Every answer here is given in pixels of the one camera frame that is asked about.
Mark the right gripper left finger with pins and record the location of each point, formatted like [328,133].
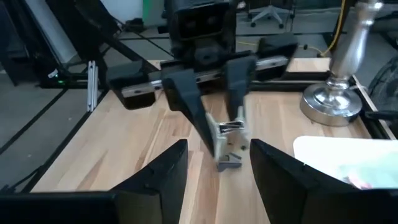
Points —
[158,189]

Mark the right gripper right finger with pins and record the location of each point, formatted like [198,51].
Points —
[292,193]

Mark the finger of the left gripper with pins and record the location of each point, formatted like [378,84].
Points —
[186,93]
[237,87]

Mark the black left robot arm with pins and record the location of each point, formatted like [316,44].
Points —
[202,21]

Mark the white plastic bin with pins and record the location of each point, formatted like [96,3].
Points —
[323,152]

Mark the black diagonal stand bar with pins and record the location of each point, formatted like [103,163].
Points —
[124,49]

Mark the white office chair base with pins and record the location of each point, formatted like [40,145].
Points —
[269,14]

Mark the silver aluminium extrusion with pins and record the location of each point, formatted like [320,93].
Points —
[92,85]

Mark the table lamp white shade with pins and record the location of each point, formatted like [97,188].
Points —
[332,102]

